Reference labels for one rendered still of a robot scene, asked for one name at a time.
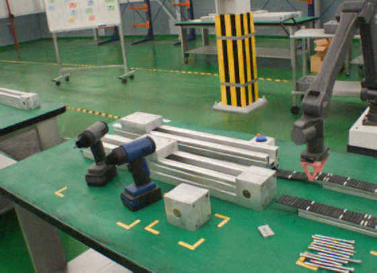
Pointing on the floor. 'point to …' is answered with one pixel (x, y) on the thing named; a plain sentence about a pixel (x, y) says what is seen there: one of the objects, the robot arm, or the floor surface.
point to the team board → (83, 18)
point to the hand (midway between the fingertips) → (314, 174)
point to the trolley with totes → (349, 88)
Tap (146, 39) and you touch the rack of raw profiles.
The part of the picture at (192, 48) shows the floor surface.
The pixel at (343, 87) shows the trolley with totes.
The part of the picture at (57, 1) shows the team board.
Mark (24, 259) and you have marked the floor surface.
